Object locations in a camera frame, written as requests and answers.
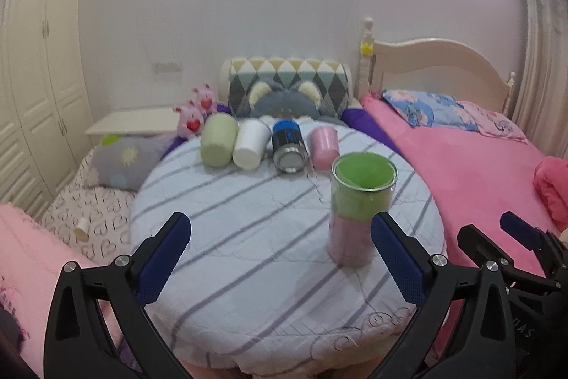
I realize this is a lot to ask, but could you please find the cream bed headboard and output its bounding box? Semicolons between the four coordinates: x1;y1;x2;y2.
370;37;518;116

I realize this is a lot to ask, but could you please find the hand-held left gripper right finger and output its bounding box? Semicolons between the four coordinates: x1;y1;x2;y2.
370;211;521;379

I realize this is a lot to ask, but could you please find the striped round table cover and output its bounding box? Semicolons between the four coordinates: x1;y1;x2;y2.
128;121;447;375

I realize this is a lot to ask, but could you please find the heart print bedsheet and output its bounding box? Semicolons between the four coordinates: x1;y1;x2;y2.
42;147;139;265

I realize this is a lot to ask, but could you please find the diamond pattern bolster pillow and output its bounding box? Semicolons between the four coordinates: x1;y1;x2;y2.
219;56;356;119

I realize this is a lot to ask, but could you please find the light green cup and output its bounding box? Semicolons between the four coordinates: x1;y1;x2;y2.
200;114;240;170

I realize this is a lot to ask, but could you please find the white wardrobe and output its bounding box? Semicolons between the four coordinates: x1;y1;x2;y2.
0;0;97;221

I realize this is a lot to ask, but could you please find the grey cat cushion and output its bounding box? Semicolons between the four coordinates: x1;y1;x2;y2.
246;82;350;128

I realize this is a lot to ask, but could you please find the blue floral pillow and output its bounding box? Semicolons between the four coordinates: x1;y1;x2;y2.
382;89;465;129

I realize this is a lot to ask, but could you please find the wall socket panel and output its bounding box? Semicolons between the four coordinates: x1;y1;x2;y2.
153;61;184;75

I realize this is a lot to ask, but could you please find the pink plush toy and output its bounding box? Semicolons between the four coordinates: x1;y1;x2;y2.
173;99;206;139
191;83;218;114

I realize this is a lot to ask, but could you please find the pink printed pillow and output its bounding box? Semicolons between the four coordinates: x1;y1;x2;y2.
447;99;529;145

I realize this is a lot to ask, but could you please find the grey pillow with sun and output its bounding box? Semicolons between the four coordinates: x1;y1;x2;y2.
84;133;177;191

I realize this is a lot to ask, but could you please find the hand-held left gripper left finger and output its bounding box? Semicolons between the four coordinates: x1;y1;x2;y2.
44;211;192;379

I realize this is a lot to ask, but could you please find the white bedside table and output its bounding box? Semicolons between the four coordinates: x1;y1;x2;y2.
84;108;181;137

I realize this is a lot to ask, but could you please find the light pink fuzzy blanket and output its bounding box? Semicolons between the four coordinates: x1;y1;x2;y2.
0;201;130;364

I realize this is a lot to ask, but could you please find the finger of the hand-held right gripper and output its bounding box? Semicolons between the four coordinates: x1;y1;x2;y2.
499;211;568;278
457;224;556;292

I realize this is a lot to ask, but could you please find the purple bedsheet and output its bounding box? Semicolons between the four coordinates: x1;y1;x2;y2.
339;105;401;150

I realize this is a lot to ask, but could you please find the blue metal cup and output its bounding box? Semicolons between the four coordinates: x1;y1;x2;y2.
271;118;310;174

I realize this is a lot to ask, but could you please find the rolled pink cloth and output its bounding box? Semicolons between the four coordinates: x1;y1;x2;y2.
532;156;568;231

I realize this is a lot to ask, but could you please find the cream curtain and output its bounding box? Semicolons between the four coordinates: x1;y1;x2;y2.
509;0;568;160

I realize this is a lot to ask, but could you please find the pink bed blanket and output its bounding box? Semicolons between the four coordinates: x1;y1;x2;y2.
359;92;568;355

